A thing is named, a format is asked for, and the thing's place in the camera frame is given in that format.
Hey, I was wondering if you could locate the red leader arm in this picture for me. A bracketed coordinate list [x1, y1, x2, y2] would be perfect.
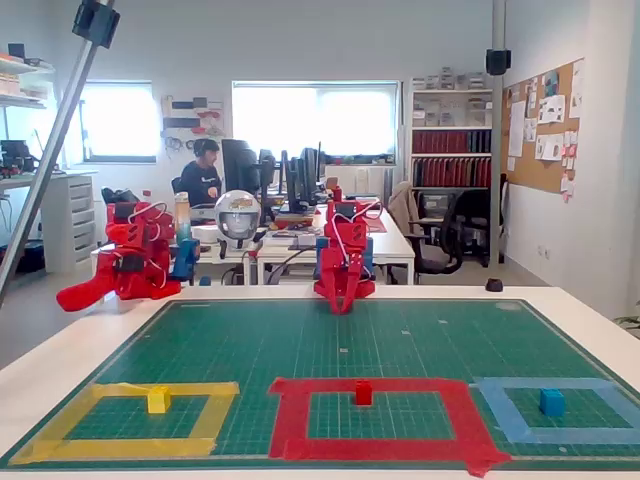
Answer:
[55, 201, 184, 314]

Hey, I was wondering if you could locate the red tape square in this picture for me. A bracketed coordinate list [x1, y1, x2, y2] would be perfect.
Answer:
[268, 377, 514, 479]

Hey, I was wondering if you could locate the yellow cube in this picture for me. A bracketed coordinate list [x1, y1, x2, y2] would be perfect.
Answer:
[147, 385, 173, 415]

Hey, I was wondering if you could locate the blue tape square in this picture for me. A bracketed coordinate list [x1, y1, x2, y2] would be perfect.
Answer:
[469, 376, 640, 445]

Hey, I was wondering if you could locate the blue cube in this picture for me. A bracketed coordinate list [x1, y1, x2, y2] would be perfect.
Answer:
[539, 388, 566, 417]

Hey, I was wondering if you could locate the yellow tape square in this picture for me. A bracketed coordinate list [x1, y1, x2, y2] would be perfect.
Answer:
[8, 382, 240, 466]

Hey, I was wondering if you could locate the white office desk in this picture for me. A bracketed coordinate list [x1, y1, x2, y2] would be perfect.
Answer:
[92, 207, 417, 287]

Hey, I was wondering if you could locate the green cutting mat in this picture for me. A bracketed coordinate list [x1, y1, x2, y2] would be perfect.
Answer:
[7, 298, 640, 471]

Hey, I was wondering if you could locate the beige jacket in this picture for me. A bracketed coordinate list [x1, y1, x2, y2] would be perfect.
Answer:
[388, 180, 426, 236]

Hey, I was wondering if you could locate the black computer monitor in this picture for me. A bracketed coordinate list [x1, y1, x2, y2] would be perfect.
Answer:
[257, 149, 279, 224]
[221, 138, 262, 196]
[279, 141, 326, 214]

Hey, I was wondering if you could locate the black office chair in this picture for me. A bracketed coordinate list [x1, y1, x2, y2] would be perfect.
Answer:
[412, 188, 494, 276]

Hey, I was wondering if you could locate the white helmet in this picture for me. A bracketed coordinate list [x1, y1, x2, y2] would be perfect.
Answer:
[214, 190, 261, 250]

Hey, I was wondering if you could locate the wide window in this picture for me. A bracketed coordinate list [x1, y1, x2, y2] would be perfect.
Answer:
[232, 80, 401, 162]

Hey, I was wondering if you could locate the blue leader table clamp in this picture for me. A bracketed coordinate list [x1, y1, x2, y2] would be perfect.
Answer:
[169, 238, 201, 286]

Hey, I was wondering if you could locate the seated person dark shirt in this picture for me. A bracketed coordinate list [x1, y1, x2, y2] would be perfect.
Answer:
[178, 138, 224, 209]

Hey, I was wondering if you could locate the tan and teal bottle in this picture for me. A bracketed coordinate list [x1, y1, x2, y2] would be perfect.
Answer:
[173, 192, 193, 246]

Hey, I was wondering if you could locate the white bookshelf with binders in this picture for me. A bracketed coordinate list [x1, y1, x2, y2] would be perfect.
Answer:
[407, 76, 495, 191]

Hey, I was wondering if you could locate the upright metal pole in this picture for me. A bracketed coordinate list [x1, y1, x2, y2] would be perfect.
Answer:
[489, 0, 507, 269]

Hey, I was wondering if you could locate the cork notice board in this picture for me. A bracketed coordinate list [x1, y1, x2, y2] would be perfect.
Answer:
[501, 57, 586, 197]

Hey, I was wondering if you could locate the black backpack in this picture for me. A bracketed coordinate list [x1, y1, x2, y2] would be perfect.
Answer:
[101, 187, 141, 205]

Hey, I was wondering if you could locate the small window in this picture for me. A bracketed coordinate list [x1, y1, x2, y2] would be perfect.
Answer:
[79, 81, 159, 164]

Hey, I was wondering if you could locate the white drawer cabinet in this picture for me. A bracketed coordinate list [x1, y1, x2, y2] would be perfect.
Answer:
[42, 172, 97, 274]

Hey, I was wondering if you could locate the black clamp on upright pole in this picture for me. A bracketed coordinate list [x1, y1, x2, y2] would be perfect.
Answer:
[485, 48, 512, 77]

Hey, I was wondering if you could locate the green plant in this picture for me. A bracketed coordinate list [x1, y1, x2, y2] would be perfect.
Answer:
[613, 299, 640, 341]

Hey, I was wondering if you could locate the black machine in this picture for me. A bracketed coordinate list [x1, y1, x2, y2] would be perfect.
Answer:
[0, 139, 39, 179]

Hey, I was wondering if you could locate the black clamp on slanted pole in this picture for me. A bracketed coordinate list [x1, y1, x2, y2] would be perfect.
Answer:
[72, 0, 121, 50]

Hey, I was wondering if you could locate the white follower servo cable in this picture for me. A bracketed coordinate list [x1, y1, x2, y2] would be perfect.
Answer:
[332, 202, 382, 281]

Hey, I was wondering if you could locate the white leader servo cable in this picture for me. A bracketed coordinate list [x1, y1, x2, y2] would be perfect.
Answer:
[127, 201, 175, 290]

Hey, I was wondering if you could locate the wall tool rack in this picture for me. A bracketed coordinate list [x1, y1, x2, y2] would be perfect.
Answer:
[160, 94, 225, 154]

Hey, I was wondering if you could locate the white wall shelf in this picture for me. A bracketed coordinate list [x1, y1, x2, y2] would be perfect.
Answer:
[0, 42, 56, 111]

